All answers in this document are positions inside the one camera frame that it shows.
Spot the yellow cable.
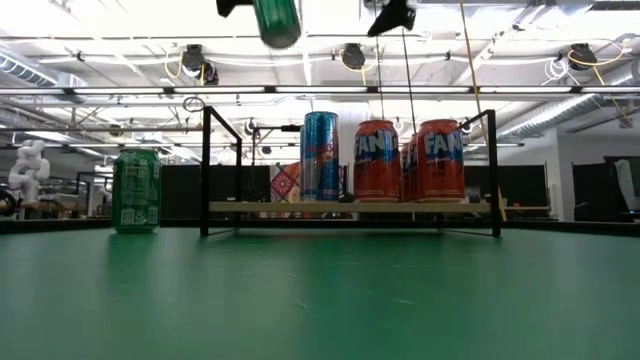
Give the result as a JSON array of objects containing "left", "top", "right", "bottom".
[{"left": 458, "top": 0, "right": 508, "bottom": 222}]

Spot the silver blue energy drink can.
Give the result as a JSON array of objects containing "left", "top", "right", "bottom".
[{"left": 299, "top": 111, "right": 340, "bottom": 203}]

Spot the white hanging sheet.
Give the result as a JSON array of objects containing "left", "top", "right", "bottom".
[{"left": 613, "top": 158, "right": 640, "bottom": 212}]

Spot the black cabinet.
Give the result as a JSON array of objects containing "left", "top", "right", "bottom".
[{"left": 463, "top": 164, "right": 549, "bottom": 207}]

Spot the green soda can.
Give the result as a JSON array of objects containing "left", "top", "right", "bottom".
[
  {"left": 110, "top": 147, "right": 164, "bottom": 235},
  {"left": 252, "top": 0, "right": 303, "bottom": 50}
]

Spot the black partition panel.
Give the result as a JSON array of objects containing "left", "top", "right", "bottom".
[{"left": 159, "top": 164, "right": 274, "bottom": 220}]

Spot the black curved hose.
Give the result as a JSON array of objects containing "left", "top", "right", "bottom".
[{"left": 0, "top": 188, "right": 21, "bottom": 217}]

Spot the long ceiling light bar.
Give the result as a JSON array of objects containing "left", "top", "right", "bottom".
[{"left": 0, "top": 85, "right": 640, "bottom": 96}]

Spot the silver ventilation duct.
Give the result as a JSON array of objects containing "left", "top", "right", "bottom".
[{"left": 497, "top": 69, "right": 640, "bottom": 140}]

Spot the wooden shelf with black frame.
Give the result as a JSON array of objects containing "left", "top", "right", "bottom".
[{"left": 199, "top": 104, "right": 503, "bottom": 239}]

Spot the thin black hanging cable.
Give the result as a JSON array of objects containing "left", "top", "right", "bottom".
[{"left": 397, "top": 27, "right": 416, "bottom": 121}]

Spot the round black ceiling fixture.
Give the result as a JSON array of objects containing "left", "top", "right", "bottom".
[
  {"left": 180, "top": 43, "right": 220, "bottom": 86},
  {"left": 568, "top": 42, "right": 598, "bottom": 71},
  {"left": 341, "top": 43, "right": 367, "bottom": 71}
]

